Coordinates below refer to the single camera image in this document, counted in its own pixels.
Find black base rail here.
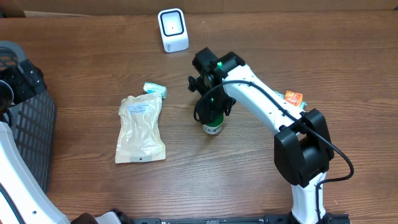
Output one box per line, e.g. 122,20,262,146
130,213,351,224

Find orange white small box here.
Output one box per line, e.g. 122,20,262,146
285,90,303,107

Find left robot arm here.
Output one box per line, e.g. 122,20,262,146
1,55,69,223

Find clear bag beige contents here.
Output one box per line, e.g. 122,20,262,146
115,93,166,164

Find green wet wipes pack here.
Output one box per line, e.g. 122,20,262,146
274,91,307,110

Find teal white tissue pack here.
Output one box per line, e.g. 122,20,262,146
143,82,168,99

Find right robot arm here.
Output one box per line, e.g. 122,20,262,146
188,48,334,223

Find grey plastic mesh basket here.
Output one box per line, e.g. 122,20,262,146
1,40,57,192

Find white barcode scanner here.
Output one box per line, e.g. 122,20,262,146
157,8,189,53

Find green lid jar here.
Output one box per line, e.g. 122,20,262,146
202,115,224,135

